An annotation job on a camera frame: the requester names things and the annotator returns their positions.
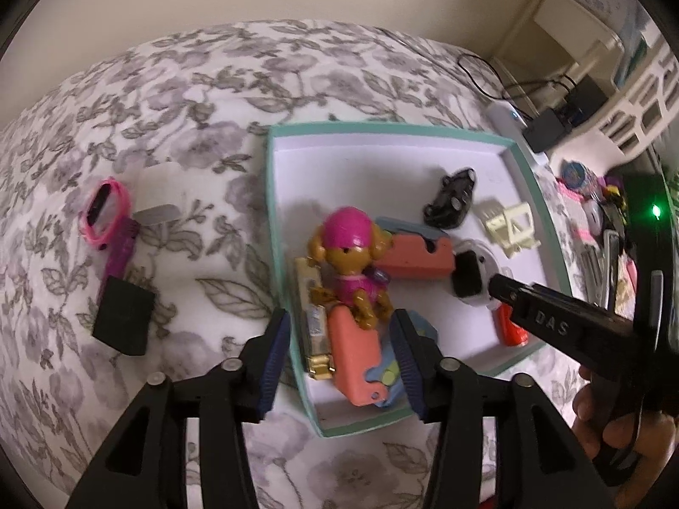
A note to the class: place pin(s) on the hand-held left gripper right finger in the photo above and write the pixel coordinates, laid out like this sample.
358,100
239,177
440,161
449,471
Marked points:
408,366

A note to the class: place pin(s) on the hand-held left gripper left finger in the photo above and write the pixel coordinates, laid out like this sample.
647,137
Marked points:
273,366

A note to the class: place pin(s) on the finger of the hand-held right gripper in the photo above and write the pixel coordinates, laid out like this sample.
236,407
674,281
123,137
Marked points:
551,321

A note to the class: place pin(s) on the red and white plastic toy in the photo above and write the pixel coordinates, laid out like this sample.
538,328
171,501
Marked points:
506,331

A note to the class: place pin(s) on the small coral blue toy knife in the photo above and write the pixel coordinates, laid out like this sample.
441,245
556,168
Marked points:
353,360

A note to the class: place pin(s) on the gold harmonica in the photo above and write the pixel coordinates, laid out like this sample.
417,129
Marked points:
313,323

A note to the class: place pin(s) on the white watch with black face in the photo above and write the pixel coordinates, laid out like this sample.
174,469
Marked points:
467,275

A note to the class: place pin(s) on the salmon toy block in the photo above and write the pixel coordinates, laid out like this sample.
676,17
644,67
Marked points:
419,257

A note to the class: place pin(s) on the pink-hatted pup figure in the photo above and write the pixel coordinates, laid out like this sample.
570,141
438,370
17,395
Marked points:
347,262

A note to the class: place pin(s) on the black toy car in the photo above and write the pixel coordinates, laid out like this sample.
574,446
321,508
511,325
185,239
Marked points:
451,201

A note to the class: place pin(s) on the teal-rimmed white tray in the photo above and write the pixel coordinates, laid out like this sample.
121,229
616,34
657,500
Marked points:
371,169

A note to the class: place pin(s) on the person's right hand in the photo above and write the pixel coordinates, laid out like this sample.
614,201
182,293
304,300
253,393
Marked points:
658,440

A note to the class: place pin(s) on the cream plastic toy chair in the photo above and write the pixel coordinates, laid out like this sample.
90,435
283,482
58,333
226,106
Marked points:
501,225

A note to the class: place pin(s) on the colourful round toy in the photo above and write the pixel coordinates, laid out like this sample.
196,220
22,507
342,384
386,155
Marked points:
578,175

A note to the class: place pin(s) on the black square box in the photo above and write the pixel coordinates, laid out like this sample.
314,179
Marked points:
124,313

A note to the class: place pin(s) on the white plastic basket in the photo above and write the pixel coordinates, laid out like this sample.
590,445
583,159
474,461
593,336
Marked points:
631,106

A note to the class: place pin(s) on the purple comb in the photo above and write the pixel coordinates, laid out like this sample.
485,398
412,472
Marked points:
121,252

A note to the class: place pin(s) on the black power adapter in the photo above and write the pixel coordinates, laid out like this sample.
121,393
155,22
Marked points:
546,130
586,98

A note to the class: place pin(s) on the white grey cylinder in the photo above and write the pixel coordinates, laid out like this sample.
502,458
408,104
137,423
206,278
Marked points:
159,191

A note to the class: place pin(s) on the white power bank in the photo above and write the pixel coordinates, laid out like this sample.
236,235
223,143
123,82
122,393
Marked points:
504,115

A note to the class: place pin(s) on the pink wristband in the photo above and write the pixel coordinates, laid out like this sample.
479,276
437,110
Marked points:
101,209

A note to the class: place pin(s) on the white shelf unit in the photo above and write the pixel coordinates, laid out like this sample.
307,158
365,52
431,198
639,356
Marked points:
573,26

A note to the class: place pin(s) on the grey floral blanket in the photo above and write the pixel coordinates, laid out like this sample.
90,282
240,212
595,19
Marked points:
159,90

